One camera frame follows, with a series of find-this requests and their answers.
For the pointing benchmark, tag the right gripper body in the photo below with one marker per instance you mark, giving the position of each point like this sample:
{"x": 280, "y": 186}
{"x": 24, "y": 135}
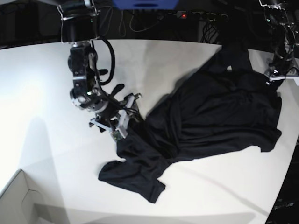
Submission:
{"x": 116, "y": 121}

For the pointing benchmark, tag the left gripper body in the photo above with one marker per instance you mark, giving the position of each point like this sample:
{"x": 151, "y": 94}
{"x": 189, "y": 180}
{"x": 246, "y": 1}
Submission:
{"x": 275, "y": 75}

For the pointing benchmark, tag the black t-shirt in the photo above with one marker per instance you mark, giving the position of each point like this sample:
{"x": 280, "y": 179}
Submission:
{"x": 224, "y": 107}

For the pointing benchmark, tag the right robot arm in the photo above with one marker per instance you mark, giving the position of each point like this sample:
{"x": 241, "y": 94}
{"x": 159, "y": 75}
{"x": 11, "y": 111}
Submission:
{"x": 80, "y": 28}

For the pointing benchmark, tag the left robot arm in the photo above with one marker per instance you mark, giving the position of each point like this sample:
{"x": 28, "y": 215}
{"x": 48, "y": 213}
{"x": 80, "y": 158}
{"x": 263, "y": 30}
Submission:
{"x": 285, "y": 38}

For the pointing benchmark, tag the blue plastic bin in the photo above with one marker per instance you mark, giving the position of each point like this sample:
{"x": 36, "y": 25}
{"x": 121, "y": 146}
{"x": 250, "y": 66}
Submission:
{"x": 145, "y": 4}

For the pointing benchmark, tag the black power strip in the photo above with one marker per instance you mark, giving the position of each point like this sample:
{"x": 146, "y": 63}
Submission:
{"x": 202, "y": 16}

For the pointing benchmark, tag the white cardboard box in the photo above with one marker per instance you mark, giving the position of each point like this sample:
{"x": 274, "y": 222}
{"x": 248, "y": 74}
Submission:
{"x": 16, "y": 203}

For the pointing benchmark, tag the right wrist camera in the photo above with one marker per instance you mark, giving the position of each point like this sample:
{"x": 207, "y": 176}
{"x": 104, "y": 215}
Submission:
{"x": 116, "y": 136}

